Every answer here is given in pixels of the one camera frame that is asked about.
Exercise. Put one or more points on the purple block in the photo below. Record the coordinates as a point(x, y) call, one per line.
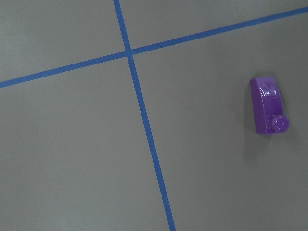
point(268, 107)

